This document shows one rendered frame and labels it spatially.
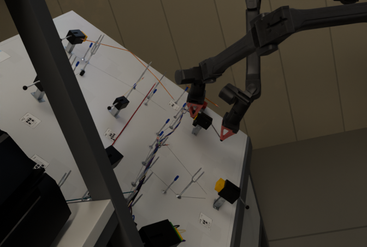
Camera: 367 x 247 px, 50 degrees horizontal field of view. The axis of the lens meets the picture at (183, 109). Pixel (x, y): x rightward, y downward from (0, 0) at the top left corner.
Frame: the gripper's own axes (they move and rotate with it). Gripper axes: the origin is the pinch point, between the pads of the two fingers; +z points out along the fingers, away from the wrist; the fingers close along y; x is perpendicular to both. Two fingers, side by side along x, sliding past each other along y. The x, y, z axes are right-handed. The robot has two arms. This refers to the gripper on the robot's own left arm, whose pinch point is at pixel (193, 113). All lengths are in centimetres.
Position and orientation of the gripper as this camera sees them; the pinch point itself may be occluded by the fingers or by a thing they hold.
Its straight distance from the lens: 163.4
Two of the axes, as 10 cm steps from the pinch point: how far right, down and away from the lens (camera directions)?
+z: -1.4, 8.7, 4.7
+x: 9.8, 2.0, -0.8
